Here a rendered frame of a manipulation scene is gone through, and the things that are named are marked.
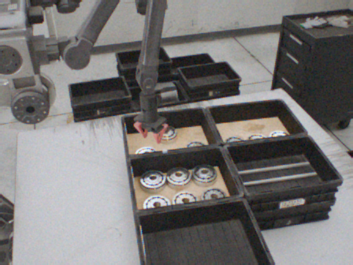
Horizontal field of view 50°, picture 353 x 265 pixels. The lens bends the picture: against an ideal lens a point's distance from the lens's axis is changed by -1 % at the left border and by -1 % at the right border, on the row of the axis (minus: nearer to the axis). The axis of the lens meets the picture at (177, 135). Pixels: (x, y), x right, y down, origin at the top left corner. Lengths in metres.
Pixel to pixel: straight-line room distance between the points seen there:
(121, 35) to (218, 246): 3.50
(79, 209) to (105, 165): 0.29
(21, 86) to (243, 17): 3.77
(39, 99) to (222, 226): 0.83
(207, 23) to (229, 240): 3.69
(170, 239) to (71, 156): 0.79
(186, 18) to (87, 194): 3.28
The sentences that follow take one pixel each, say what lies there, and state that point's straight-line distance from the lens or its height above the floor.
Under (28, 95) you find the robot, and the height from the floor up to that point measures 1.19.
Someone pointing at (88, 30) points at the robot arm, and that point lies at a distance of 1.20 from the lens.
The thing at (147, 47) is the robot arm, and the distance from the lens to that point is 1.24.
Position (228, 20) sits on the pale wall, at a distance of 4.92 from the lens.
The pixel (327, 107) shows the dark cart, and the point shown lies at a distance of 3.23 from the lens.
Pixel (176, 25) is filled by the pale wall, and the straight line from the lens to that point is 4.70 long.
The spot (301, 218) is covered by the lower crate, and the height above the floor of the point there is 0.73.
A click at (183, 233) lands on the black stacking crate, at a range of 1.42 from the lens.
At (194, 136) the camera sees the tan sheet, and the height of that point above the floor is 0.83.
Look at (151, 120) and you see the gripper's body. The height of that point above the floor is 1.17.
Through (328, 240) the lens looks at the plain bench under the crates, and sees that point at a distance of 1.67.
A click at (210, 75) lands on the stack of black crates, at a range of 3.04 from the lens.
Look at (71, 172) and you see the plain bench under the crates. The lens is 1.89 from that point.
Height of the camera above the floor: 1.94
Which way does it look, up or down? 37 degrees down
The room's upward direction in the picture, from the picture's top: straight up
